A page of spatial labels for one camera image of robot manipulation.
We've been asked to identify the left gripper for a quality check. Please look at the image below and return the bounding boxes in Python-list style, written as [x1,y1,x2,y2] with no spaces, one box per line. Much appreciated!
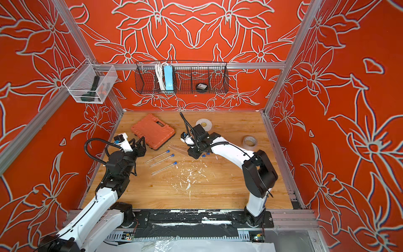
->
[118,136,146,179]

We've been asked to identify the clear test tube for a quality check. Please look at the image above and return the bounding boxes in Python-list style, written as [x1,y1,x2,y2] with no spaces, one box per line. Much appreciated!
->
[168,145,188,156]
[150,154,172,168]
[145,151,171,163]
[152,163,176,175]

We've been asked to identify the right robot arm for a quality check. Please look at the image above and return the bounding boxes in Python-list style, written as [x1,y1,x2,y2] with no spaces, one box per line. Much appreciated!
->
[179,113,278,227]

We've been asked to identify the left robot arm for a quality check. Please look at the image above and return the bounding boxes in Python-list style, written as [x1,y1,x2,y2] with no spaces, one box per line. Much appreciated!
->
[36,133,147,252]

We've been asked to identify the white tape roll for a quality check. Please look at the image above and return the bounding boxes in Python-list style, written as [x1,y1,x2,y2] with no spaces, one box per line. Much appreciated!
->
[196,118,213,132]

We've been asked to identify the orange plastic tool case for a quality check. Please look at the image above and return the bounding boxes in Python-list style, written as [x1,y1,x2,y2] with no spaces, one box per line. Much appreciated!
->
[131,113,176,151]

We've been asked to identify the clear tape roll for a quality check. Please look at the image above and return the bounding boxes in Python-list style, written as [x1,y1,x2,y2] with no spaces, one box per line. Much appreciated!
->
[242,136,258,151]

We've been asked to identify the small black device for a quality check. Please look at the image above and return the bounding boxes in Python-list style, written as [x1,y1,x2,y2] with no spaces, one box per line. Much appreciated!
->
[196,83,208,92]

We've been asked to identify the green black tool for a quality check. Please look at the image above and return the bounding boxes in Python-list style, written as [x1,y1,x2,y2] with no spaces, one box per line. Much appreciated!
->
[81,75,100,102]

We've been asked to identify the light blue box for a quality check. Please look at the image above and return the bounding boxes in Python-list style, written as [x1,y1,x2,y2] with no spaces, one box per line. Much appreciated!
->
[164,65,174,92]

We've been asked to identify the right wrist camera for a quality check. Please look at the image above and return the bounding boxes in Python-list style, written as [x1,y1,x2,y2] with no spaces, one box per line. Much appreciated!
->
[181,132,195,147]

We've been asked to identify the black wire basket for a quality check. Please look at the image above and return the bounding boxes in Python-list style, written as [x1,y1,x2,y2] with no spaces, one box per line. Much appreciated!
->
[135,60,229,95]

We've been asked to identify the clear acrylic wall box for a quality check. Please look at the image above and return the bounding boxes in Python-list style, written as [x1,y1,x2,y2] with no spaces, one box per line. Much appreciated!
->
[63,59,118,104]

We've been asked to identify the white cable bundle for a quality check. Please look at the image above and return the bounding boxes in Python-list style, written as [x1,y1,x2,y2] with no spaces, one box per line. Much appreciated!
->
[155,62,166,92]

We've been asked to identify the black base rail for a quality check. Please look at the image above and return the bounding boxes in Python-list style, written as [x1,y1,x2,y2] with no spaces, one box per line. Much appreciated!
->
[106,210,274,243]

